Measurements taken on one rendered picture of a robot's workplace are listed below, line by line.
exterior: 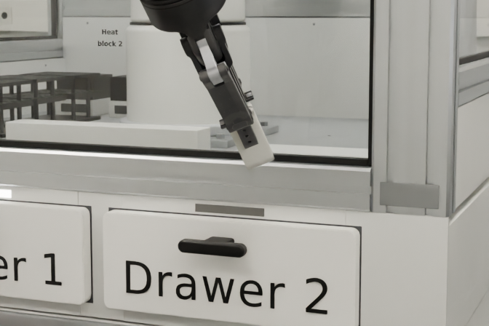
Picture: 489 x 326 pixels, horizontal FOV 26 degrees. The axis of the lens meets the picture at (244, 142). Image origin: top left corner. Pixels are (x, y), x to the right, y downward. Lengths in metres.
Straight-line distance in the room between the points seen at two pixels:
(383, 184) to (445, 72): 0.13
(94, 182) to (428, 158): 0.38
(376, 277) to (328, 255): 0.05
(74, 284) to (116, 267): 0.06
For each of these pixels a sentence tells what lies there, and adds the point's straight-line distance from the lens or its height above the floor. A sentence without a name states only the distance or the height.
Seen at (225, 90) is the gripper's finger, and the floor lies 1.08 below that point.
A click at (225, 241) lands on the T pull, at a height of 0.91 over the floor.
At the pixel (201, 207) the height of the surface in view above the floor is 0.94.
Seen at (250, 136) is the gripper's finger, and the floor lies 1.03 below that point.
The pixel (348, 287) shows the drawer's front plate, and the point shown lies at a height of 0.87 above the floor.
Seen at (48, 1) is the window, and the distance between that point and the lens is 1.24.
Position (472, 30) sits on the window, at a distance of 1.27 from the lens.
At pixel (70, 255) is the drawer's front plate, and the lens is 1.22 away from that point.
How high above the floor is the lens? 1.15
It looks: 7 degrees down
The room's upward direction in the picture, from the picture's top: straight up
